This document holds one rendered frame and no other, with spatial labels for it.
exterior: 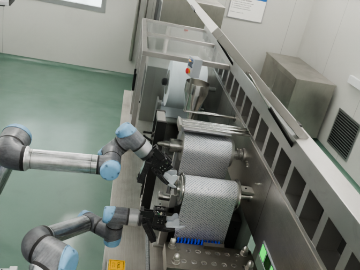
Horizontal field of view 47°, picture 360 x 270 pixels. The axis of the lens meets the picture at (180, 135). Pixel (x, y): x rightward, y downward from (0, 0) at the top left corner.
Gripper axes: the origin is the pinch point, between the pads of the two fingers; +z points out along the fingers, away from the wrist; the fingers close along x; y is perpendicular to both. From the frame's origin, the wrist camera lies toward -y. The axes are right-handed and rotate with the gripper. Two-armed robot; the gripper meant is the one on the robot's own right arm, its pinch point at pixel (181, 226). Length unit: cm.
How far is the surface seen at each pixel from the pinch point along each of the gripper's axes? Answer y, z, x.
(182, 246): -6.0, 0.8, -6.0
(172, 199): 8.9, -5.8, 7.0
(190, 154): 24.8, 1.4, 23.5
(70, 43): -68, -129, 556
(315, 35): 27, 263, 508
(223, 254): -6.0, 19.0, -8.6
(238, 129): 36, 24, 34
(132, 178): -19, -21, 67
